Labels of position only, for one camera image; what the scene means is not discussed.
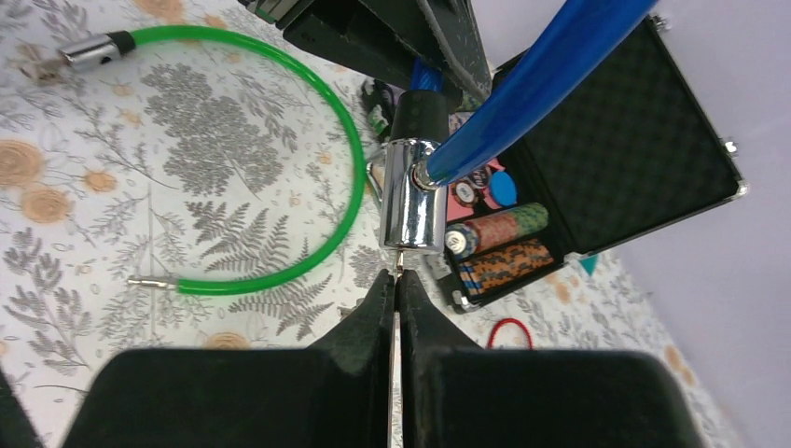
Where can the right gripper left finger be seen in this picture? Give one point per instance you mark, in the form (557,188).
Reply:
(334,392)

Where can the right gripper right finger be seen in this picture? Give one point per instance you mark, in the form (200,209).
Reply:
(456,393)

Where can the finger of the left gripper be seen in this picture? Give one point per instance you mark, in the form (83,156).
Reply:
(380,39)
(454,26)

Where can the red cable padlock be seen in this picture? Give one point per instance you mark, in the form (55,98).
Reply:
(510,333)

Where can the small key in blue lock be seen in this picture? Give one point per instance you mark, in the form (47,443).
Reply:
(399,261)

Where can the blue round chip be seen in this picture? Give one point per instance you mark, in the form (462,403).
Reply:
(503,189)

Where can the teal block behind case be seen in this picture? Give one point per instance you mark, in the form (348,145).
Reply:
(589,264)

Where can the black poker chip case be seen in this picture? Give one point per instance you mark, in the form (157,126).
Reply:
(629,151)

